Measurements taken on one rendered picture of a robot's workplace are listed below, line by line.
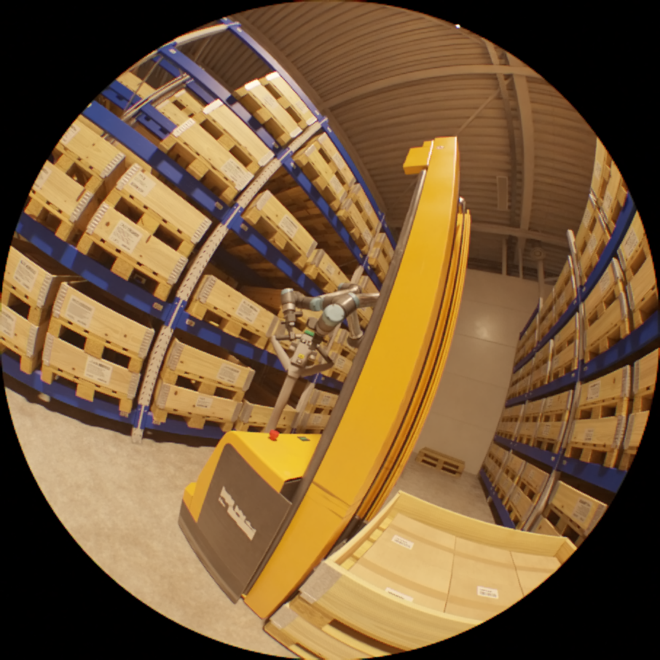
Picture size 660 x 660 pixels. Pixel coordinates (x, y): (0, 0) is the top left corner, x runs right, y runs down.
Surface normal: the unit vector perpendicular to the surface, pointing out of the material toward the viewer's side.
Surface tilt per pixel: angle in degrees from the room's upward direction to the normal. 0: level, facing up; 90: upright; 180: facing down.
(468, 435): 90
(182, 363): 90
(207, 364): 90
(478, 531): 90
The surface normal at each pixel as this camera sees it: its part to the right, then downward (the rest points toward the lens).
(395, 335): -0.51, -0.37
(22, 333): 0.76, 0.21
